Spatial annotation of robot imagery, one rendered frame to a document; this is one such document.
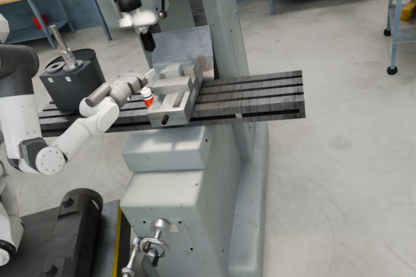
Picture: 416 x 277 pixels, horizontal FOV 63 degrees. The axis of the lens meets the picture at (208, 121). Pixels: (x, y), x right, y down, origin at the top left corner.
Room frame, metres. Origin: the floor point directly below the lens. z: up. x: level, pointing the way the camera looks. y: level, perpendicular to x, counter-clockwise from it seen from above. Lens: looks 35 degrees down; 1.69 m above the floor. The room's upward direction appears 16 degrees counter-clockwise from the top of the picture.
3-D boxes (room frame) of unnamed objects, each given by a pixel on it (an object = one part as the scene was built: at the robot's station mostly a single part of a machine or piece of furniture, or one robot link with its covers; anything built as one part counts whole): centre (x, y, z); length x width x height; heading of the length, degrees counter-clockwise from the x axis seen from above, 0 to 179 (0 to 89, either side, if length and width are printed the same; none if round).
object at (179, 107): (1.24, 0.09, 1.01); 0.35 x 0.15 x 0.11; 161
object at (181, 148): (1.29, 0.14, 0.82); 0.50 x 0.35 x 0.12; 161
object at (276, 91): (1.31, 0.19, 0.92); 1.24 x 0.23 x 0.08; 71
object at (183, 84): (1.22, 0.10, 1.05); 0.15 x 0.06 x 0.04; 71
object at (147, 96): (1.26, 0.21, 1.01); 0.04 x 0.04 x 0.11
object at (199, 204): (1.27, 0.15, 0.46); 0.81 x 0.32 x 0.60; 161
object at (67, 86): (1.48, 0.55, 1.06); 0.22 x 0.12 x 0.20; 64
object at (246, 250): (1.53, 0.06, 0.10); 1.20 x 0.60 x 0.20; 161
